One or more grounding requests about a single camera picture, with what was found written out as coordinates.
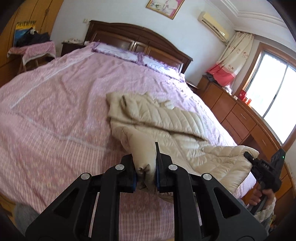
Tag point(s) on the wooden drawer cabinet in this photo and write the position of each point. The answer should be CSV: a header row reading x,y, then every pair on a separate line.
x,y
247,128

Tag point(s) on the white wall air conditioner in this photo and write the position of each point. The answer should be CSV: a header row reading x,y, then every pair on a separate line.
x,y
214,26

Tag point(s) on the pink floral bedspread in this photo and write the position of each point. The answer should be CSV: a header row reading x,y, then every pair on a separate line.
x,y
54,123

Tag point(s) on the dark wooden right nightstand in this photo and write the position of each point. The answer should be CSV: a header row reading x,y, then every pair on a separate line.
x,y
192,86

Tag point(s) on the chair with pink cover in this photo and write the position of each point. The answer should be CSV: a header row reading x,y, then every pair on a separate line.
x,y
33,52

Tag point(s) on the red boxes on windowsill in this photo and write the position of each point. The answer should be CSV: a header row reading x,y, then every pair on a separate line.
x,y
242,95

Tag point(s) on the purple ruffled pillow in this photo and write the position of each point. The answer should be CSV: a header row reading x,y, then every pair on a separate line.
x,y
158,66
116,52

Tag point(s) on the wooden framed window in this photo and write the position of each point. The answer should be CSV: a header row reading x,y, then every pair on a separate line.
x,y
270,84

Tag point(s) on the dark wooden left nightstand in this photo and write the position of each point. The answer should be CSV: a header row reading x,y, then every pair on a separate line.
x,y
69,47

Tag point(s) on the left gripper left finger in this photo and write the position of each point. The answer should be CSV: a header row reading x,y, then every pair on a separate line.
x,y
88,209

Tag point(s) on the right purple ruffled pillow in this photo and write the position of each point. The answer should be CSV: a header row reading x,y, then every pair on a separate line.
x,y
158,66

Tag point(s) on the beige quilted down jacket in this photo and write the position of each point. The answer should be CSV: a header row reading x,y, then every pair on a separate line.
x,y
144,126

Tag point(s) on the left purple ruffled pillow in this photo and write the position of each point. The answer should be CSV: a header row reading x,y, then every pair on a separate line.
x,y
116,52

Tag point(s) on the framed wedding photo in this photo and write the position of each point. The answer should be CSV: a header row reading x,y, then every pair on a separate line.
x,y
168,8

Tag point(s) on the dark wooden headboard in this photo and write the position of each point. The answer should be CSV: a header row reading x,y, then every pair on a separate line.
x,y
139,40

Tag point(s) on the blue yellow poster board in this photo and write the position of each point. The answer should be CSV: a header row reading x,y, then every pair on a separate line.
x,y
21,28

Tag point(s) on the orange wooden wardrobe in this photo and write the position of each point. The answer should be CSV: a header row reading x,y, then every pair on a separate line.
x,y
44,12

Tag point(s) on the black bag on chair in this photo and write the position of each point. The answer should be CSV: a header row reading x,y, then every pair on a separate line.
x,y
32,37

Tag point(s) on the cream and red curtain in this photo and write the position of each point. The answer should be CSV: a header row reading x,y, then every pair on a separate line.
x,y
232,59

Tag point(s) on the person's right hand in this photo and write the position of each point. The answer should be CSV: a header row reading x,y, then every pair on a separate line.
x,y
257,196

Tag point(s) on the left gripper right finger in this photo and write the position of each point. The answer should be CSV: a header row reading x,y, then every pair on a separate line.
x,y
203,208

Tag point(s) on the dark wooden nightstand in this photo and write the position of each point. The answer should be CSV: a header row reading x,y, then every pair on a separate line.
x,y
192,86
69,47

